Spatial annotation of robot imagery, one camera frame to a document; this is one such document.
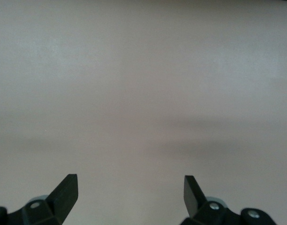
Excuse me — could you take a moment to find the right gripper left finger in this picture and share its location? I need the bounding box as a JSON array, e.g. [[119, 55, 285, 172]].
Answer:
[[0, 173, 79, 225]]

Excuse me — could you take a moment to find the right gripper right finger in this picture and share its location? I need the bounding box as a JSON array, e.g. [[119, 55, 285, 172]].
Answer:
[[180, 175, 277, 225]]

